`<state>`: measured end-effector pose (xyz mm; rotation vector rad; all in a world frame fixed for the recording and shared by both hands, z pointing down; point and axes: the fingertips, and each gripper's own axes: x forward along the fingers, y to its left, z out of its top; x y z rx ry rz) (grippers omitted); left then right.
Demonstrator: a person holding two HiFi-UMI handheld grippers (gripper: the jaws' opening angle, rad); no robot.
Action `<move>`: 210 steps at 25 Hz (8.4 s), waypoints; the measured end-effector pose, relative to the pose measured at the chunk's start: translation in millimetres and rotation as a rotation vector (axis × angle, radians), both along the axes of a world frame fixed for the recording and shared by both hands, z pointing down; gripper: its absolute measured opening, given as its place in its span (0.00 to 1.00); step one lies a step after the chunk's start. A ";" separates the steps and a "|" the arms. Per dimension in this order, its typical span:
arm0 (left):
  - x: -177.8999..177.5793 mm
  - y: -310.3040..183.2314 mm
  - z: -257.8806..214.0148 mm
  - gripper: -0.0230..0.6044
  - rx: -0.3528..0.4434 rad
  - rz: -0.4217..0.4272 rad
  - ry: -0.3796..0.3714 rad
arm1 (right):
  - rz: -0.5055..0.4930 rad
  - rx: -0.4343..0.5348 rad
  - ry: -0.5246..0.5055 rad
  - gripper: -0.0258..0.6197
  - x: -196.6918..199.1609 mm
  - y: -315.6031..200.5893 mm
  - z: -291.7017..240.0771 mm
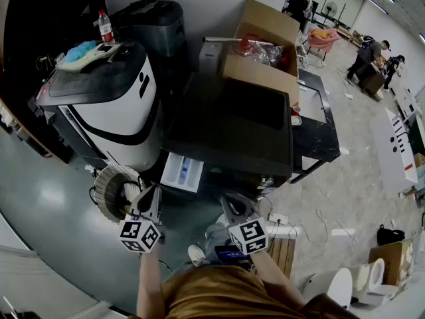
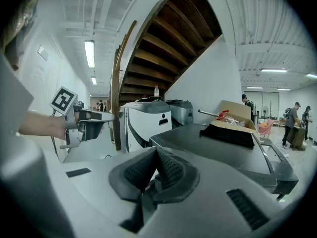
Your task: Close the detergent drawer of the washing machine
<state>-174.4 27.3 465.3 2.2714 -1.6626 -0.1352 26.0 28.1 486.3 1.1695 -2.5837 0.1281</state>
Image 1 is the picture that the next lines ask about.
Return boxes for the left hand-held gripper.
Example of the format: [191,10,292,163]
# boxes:
[119,184,166,254]

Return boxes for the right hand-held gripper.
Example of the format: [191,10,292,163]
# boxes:
[219,193,269,257]

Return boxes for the white detergent drawer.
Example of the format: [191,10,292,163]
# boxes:
[159,152,205,195]

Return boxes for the person's right forearm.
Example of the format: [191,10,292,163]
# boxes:
[249,251,307,309]

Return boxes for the person's left forearm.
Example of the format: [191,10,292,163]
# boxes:
[135,250,167,319]

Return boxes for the white cloth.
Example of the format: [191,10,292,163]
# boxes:
[122,181,144,209]

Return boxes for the person's jeans leg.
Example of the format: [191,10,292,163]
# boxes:
[204,223,235,267]

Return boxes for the woven wicker basket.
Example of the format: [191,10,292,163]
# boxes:
[93,164,147,225]

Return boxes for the black device with screen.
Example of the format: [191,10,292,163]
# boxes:
[214,245,255,269]

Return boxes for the wooden slatted stool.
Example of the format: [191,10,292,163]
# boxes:
[266,237,297,279]

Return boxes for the person's brown shirt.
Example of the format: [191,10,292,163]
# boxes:
[126,264,363,319]

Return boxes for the white and black washing machine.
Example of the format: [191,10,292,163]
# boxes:
[33,41,164,173]

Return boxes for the black table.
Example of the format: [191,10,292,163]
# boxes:
[291,68,342,184]

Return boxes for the white toilet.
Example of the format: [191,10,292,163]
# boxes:
[303,266,353,310]
[351,257,400,308]

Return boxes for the large open cardboard box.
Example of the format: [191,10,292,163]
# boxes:
[220,0,301,108]

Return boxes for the white carton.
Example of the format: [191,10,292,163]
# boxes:
[199,41,227,76]

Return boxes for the black bag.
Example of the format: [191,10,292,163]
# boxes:
[377,224,406,247]

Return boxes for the long white board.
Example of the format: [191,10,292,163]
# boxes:
[369,107,419,193]

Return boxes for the cream plastic tray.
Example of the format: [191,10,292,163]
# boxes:
[54,43,123,72]

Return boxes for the clear jug with red cap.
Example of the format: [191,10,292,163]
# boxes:
[230,38,267,63]

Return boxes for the blue fluffy cloth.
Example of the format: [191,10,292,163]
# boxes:
[64,41,98,64]

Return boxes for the metal pole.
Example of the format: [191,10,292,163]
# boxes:
[203,37,264,45]

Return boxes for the dark grey appliance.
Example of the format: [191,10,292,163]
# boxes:
[109,0,187,58]

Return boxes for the clear water bottle red label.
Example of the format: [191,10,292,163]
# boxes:
[97,9,116,45]

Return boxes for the brown wooden cabinet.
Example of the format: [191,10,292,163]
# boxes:
[359,62,386,96]

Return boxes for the pink chair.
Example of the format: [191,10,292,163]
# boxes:
[307,27,343,60]

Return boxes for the white cabinet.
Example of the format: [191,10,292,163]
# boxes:
[394,86,424,120]

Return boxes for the standing fan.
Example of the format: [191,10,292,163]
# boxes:
[323,1,340,23]

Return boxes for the black cable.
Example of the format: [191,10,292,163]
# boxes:
[88,185,101,209]

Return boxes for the white power cable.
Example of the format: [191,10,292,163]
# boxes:
[287,207,359,248]

